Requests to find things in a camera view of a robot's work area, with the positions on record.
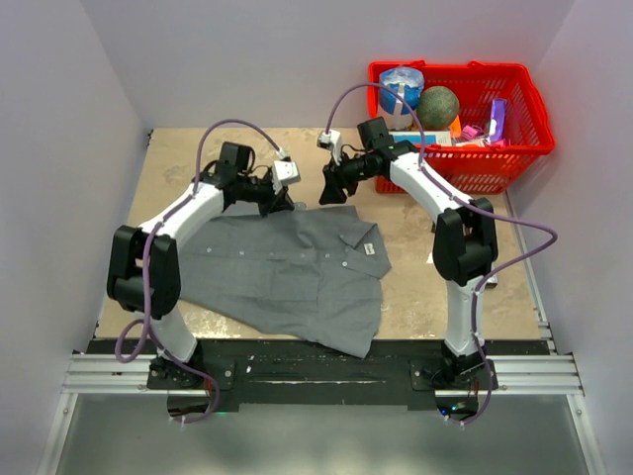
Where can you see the white shirt label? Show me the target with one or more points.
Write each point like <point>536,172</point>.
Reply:
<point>369,248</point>

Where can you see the red plastic basket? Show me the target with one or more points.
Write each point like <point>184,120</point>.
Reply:
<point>479,170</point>

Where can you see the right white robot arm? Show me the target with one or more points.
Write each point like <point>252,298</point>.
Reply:
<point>465,235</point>

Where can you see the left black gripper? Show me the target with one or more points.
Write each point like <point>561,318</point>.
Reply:
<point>276,203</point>

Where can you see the white blue box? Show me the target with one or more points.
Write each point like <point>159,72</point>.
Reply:
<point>442,138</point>

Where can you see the pink small packet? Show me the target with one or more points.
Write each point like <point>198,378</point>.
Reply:
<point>470,133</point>

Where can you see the orange packet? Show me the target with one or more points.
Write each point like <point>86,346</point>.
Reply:
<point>454,128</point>

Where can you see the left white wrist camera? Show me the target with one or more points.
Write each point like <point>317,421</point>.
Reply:
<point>285,173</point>

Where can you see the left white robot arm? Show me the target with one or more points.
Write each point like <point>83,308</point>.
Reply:
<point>144,275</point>

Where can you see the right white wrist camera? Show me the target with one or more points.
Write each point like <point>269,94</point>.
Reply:
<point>332,141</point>

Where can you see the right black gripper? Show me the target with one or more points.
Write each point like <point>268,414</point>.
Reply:
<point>335,182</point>

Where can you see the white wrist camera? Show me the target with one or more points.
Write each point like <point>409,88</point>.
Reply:
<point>332,141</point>
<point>285,173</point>

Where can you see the purple snack packet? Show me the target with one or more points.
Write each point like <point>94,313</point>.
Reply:
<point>496,129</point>

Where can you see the green round ball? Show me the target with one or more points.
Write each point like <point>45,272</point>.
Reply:
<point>437,108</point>

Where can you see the blue white wrapped roll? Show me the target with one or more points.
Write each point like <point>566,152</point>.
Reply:
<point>407,84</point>

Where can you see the aluminium rail frame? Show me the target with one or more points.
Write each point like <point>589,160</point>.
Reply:
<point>108,422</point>

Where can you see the grey button shirt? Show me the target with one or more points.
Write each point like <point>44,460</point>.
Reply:
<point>298,273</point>

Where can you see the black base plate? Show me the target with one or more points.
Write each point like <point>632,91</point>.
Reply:
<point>291,372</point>

